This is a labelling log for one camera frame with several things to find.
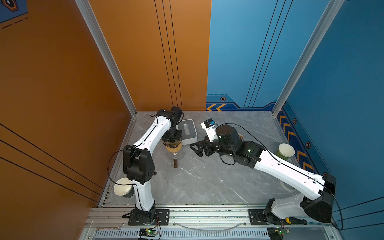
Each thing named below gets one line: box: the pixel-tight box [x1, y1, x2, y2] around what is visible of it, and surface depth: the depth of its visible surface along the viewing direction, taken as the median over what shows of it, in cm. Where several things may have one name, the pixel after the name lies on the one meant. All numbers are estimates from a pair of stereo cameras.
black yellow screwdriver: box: [285, 216, 308, 225], surface depth 71 cm
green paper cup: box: [276, 143, 296, 160], surface depth 90 cm
